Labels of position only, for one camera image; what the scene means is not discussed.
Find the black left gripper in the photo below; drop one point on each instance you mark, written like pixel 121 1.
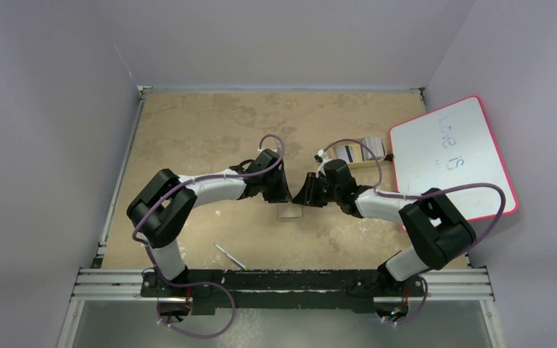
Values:
pixel 281 195

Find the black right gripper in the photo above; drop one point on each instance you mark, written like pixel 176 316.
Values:
pixel 312 191

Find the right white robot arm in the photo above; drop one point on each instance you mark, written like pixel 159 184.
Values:
pixel 436 229

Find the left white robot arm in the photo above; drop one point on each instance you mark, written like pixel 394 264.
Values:
pixel 159 212

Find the stack of white cards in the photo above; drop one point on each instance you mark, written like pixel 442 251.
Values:
pixel 365 148

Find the beige oval card tray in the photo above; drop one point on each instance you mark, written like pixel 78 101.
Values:
pixel 360 164

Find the silver pen on table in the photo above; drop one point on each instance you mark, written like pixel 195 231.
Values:
pixel 232 258

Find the pink framed whiteboard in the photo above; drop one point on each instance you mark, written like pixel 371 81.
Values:
pixel 451 146

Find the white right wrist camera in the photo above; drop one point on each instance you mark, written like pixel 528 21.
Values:
pixel 322 158

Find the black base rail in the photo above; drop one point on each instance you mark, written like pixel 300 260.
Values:
pixel 359 290

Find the aluminium frame rail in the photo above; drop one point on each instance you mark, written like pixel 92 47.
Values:
pixel 125 285

